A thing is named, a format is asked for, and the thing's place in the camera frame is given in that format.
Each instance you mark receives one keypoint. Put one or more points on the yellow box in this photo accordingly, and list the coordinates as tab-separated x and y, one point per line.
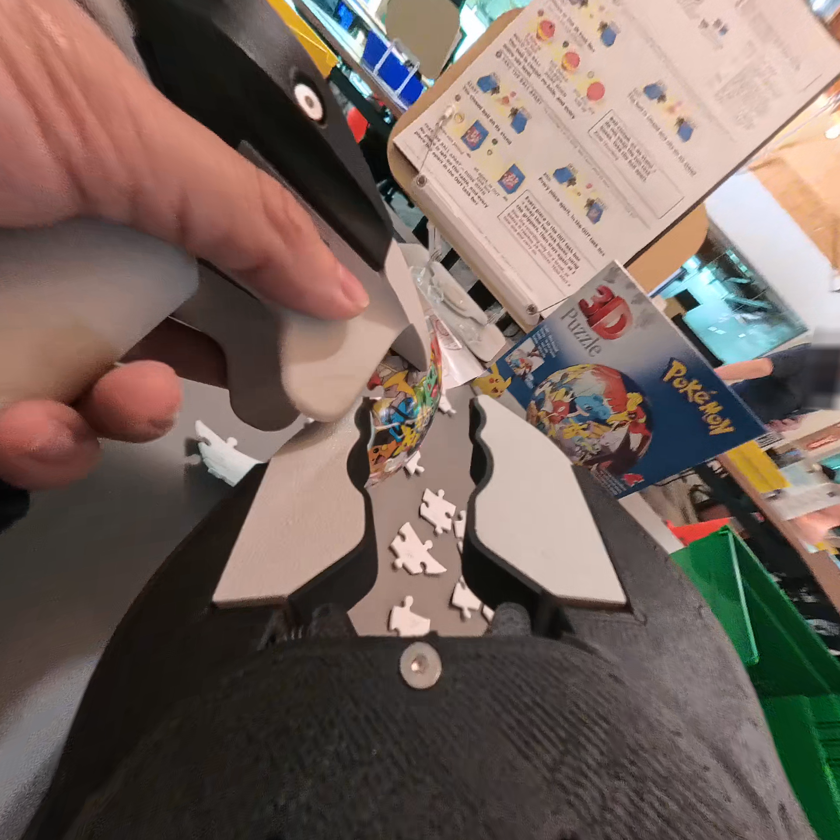
754	466

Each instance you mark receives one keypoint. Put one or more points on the partly built puzzle ball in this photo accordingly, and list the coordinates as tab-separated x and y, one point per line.
400	420

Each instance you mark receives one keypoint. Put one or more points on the person's left hand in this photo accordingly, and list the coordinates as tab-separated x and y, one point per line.
85	118

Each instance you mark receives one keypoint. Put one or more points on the puzzle pieces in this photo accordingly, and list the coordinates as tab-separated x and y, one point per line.
413	551

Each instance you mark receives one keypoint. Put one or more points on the green plastic bin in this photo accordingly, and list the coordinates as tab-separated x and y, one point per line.
787	656

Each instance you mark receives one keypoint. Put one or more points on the clear plastic bag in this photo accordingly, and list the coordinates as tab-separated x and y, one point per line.
459	302

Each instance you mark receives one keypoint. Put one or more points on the blue puzzle ball box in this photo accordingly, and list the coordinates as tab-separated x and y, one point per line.
623	394

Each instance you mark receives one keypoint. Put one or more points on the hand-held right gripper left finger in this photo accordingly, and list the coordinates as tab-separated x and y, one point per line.
295	525

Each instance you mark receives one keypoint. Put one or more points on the red plastic object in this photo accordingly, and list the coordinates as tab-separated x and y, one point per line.
695	530

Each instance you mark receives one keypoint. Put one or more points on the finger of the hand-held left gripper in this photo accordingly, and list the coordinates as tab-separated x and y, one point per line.
407	302

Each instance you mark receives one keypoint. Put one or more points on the printed task instruction board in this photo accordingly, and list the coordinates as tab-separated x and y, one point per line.
590	131

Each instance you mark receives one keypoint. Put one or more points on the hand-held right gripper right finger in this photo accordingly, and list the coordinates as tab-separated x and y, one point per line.
544	525

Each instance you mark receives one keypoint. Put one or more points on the blue storage bin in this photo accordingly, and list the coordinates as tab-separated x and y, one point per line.
394	65

